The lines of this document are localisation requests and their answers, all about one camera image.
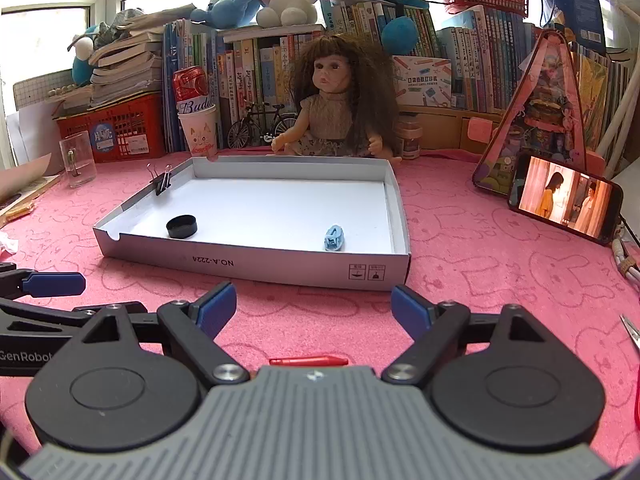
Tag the large red plastic basket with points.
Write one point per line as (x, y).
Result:
(120, 130)

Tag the row of upright books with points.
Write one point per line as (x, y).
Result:
(250, 70)

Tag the flat book with gold item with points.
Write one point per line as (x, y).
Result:
(25, 200)

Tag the red beer can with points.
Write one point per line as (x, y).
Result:
(190, 87)

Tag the tall blue carton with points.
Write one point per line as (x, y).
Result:
(580, 0)

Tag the white paper cup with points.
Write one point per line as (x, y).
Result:
(199, 132)

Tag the black miniature bicycle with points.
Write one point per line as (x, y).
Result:
(260, 125)

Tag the white plastic pipe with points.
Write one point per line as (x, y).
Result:
(617, 100)

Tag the stack of worn books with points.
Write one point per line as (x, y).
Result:
(130, 60)

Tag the grid cutting mat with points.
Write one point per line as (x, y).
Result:
(40, 87)

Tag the black bottle cap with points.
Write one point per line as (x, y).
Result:
(181, 227)

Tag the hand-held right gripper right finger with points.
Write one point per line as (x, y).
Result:
(407, 310)

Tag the small black binder clip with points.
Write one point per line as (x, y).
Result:
(162, 182)

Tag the brown cardboard shelf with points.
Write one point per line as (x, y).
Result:
(440, 125)

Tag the pink triangular printed stand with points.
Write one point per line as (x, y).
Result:
(542, 115)

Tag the blue white plush toy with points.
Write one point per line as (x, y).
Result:
(82, 60)

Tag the pink printed tablecloth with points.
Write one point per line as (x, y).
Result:
(475, 270)

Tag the white crumpled wrapper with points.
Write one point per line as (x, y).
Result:
(7, 243)

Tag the white cardboard box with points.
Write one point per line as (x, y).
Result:
(280, 210)

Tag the white label printer box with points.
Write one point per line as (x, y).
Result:
(422, 80)

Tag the red pen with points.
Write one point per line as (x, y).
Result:
(305, 361)

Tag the black smartphone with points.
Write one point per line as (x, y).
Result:
(565, 197)

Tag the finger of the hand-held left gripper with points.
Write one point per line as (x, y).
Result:
(55, 284)
(45, 317)

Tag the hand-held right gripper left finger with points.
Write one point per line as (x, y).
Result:
(220, 306)

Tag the brown paper sheet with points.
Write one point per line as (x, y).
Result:
(20, 175)

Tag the small brown jar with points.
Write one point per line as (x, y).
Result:
(410, 137)

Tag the small blue plush toy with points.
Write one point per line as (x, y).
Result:
(227, 7)

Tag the brown-haired doll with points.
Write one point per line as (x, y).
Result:
(327, 100)

